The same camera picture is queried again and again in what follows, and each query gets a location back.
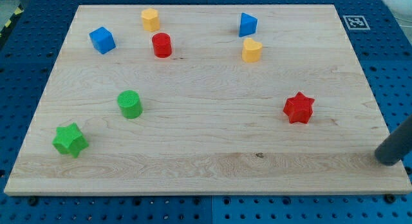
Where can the yellow heart block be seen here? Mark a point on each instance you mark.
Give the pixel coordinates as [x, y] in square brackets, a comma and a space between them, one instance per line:
[251, 51]

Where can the yellow hexagon block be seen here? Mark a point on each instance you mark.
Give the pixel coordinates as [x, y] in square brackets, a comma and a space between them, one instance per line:
[150, 20]

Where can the white fiducial marker tag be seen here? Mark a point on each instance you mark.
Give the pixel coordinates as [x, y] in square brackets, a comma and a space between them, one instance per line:
[356, 22]

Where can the red star block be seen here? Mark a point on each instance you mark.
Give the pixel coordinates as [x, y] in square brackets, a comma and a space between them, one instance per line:
[299, 108]

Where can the green cylinder block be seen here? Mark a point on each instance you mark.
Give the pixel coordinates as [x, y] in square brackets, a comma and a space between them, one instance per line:
[130, 104]

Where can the blue triangle block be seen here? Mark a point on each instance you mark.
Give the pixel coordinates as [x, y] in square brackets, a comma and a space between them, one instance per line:
[248, 25]

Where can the green star block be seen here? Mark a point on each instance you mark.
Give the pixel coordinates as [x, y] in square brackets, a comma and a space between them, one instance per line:
[70, 140]

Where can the wooden board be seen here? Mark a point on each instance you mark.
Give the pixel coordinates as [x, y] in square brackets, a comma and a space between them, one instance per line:
[212, 124]

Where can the blue cube block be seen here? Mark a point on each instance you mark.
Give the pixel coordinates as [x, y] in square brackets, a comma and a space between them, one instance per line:
[102, 40]

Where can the red cylinder block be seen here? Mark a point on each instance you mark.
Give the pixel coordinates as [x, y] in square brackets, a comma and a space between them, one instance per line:
[162, 45]

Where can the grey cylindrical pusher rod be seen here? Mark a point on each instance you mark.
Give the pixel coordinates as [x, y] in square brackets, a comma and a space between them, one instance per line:
[396, 145]

